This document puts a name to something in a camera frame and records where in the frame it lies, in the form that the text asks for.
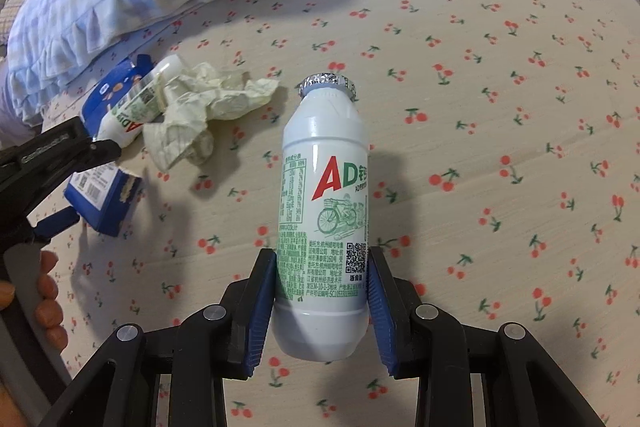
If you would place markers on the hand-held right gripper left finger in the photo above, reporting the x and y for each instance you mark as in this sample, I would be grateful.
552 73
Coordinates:
260 317

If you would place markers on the crumpled paper wrapper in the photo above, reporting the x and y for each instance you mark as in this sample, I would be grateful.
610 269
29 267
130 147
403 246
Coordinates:
220 97

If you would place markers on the person's left hand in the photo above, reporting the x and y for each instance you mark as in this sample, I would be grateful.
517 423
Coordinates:
49 317

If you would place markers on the cherry print tablecloth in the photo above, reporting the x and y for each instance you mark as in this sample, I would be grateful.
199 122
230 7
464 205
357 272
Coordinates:
475 107

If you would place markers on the blue milk carton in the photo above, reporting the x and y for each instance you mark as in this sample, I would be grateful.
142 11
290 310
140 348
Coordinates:
102 94
95 197

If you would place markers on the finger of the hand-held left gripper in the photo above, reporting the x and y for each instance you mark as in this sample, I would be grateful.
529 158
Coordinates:
52 227
60 152

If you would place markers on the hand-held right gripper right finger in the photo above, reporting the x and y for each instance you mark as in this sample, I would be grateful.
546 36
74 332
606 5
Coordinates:
382 317

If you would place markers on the white green-label drink bottle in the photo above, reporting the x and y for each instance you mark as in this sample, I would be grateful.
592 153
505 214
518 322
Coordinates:
127 117
320 147

